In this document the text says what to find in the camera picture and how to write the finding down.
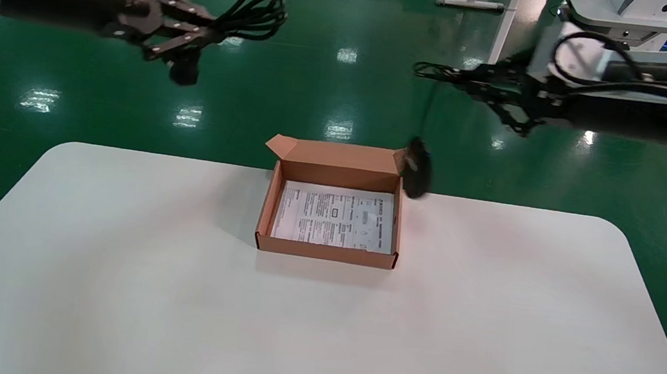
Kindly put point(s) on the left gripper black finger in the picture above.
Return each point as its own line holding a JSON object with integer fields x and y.
{"x": 181, "y": 44}
{"x": 182, "y": 5}

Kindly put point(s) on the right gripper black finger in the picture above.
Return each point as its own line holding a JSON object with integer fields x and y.
{"x": 512, "y": 76}
{"x": 521, "y": 111}

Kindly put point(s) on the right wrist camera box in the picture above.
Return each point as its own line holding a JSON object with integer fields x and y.
{"x": 662, "y": 66}

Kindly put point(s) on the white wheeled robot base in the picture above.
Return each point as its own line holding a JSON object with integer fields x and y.
{"x": 624, "y": 19}

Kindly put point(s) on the printed paper sheet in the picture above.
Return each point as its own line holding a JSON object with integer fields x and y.
{"x": 330, "y": 217}

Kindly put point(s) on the brown cardboard box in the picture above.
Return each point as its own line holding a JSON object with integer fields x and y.
{"x": 326, "y": 253}

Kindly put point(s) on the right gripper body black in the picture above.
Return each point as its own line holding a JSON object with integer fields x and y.
{"x": 619, "y": 118}

